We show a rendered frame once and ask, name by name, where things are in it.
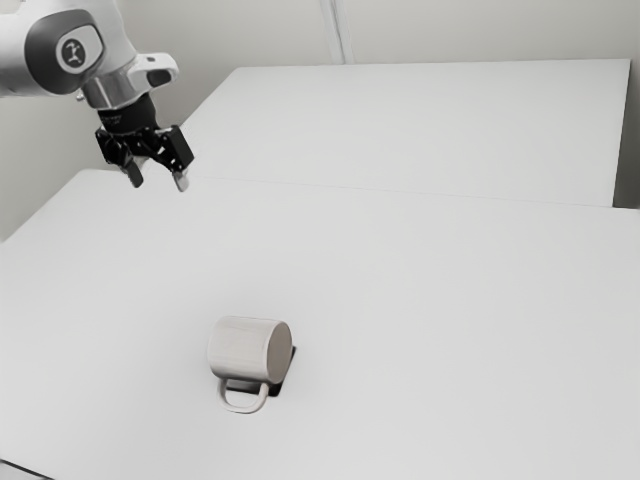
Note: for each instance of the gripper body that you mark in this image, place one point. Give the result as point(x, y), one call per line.
point(130, 122)

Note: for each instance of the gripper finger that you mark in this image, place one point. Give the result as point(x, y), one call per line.
point(120, 156)
point(172, 152)

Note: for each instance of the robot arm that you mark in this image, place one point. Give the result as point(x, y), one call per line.
point(60, 50)

